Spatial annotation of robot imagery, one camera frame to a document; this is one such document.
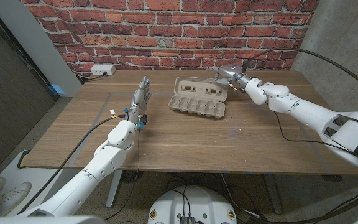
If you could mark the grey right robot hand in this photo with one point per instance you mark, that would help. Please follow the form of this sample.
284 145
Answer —
230 73

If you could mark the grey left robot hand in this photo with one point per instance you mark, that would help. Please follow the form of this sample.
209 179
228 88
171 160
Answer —
138 104

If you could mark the grey cardboard egg carton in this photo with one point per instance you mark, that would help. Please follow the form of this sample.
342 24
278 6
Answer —
197 99

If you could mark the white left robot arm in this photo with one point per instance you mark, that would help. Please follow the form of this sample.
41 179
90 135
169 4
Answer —
104 158

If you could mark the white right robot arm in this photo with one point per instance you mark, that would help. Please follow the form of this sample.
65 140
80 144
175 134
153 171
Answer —
306 113

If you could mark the white power strip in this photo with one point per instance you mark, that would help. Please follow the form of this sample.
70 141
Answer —
102 69

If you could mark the red brick printed backdrop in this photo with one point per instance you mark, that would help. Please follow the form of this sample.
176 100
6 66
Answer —
172 34

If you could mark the grey table leg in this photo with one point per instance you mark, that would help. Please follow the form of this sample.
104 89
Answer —
273 193
114 188

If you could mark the white robot torso base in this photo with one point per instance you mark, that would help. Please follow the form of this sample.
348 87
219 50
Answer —
191 202

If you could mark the white shoe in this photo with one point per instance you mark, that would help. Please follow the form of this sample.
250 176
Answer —
15 196

